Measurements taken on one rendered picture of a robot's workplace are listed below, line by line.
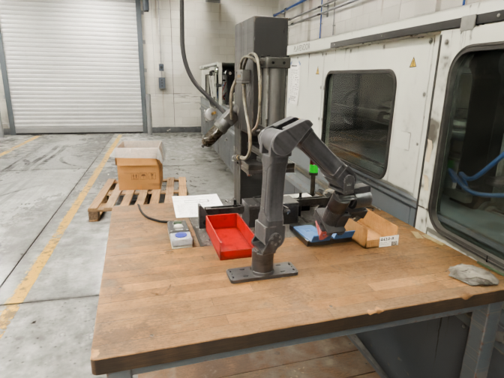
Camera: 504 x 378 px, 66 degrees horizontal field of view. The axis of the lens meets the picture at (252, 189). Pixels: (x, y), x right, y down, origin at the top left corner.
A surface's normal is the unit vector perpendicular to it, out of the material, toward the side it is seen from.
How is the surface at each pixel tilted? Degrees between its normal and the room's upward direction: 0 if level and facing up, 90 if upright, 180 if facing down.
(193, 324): 0
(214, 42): 90
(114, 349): 0
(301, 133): 90
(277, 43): 90
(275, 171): 98
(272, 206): 85
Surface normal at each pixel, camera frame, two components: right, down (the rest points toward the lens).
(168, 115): 0.22, 0.27
